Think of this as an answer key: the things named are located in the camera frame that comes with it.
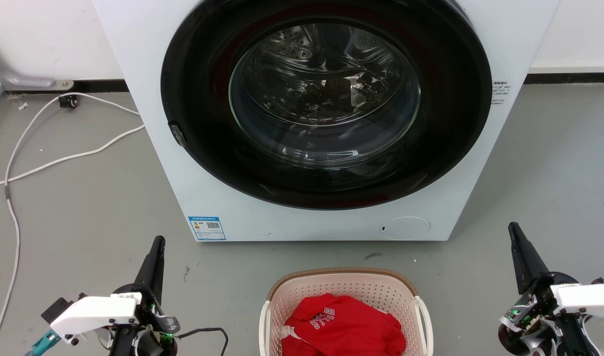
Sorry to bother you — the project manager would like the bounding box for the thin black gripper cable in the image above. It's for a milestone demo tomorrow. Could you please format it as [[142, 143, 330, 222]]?
[[176, 327, 229, 356]]

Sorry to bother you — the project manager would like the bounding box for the thin white grey cable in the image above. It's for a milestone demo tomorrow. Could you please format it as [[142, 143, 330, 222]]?
[[0, 92, 140, 343]]

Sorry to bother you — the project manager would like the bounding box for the red printed garment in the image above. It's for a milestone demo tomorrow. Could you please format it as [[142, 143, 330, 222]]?
[[281, 294, 407, 356]]

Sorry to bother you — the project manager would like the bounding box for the round black glass washer door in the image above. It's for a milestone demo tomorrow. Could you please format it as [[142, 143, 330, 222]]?
[[160, 0, 493, 210]]

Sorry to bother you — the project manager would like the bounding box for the grey wall pipe bracket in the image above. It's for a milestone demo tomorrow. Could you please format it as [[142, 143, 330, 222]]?
[[0, 39, 75, 92]]

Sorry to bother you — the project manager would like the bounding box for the blue energy label sticker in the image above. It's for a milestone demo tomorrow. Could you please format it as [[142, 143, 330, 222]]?
[[188, 216, 227, 241]]

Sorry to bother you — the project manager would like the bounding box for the round white filter cover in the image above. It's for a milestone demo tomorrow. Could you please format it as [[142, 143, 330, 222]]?
[[380, 216, 431, 241]]

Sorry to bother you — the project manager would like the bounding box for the cream plastic laundry basket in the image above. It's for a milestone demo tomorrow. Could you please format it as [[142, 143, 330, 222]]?
[[259, 267, 434, 356]]

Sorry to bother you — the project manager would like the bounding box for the black baseboard strip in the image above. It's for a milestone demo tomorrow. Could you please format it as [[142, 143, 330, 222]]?
[[5, 79, 130, 94], [523, 73, 604, 85]]

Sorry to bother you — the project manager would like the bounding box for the thick white power cable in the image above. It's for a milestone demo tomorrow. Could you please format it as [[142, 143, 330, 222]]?
[[0, 125, 146, 190]]

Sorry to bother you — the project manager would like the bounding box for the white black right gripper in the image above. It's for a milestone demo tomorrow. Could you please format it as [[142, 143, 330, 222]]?
[[498, 222, 604, 356]]

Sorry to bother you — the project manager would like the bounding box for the white front-load washing machine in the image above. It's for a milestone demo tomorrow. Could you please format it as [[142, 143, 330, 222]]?
[[92, 0, 562, 242]]

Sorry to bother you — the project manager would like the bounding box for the teal plastic connector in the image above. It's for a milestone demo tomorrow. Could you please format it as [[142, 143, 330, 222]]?
[[25, 330, 61, 356]]

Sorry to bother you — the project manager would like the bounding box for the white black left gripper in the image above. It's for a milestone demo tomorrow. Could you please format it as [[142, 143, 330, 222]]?
[[50, 236, 180, 356]]

